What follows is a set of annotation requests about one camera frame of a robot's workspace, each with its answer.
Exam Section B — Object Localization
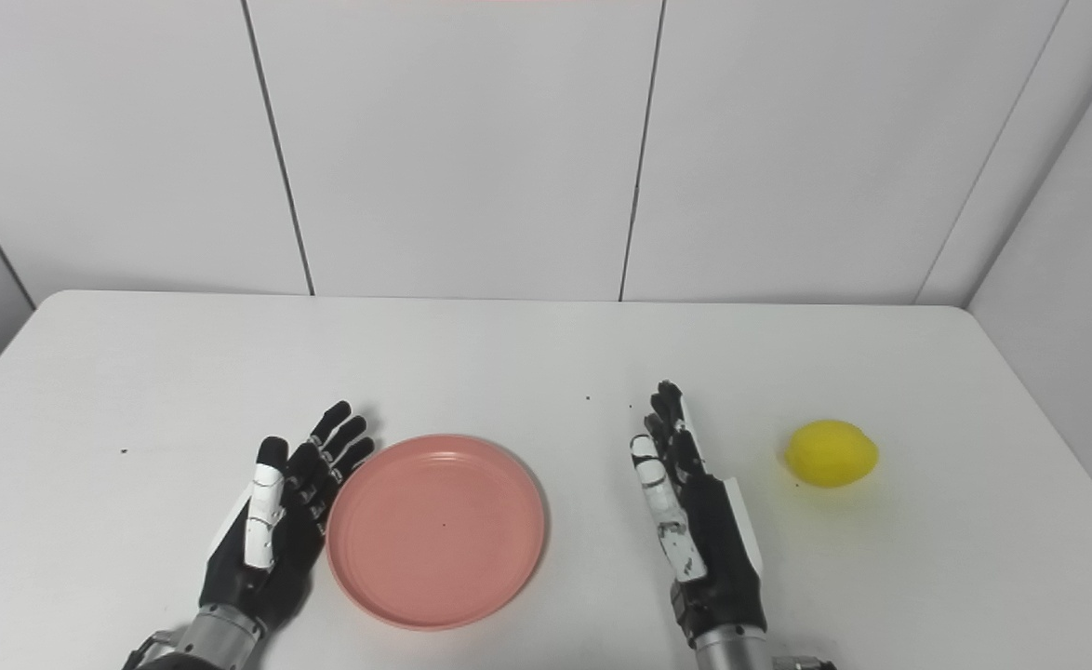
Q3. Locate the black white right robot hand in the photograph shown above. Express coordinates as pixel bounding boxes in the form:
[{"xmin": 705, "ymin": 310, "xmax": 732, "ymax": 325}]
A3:
[{"xmin": 629, "ymin": 380, "xmax": 769, "ymax": 649}]

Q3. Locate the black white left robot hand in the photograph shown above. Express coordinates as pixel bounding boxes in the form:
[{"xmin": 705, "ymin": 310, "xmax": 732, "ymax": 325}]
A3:
[{"xmin": 197, "ymin": 400, "xmax": 377, "ymax": 635}]

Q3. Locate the yellow lemon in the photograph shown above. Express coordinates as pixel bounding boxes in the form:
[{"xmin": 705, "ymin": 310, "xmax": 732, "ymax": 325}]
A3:
[{"xmin": 782, "ymin": 420, "xmax": 881, "ymax": 490}]

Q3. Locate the pink round plate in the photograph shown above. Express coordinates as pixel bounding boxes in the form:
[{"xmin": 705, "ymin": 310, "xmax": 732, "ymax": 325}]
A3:
[{"xmin": 326, "ymin": 434, "xmax": 548, "ymax": 633}]

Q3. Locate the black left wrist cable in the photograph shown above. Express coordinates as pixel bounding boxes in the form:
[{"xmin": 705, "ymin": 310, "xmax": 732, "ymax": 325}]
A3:
[{"xmin": 122, "ymin": 630, "xmax": 180, "ymax": 670}]

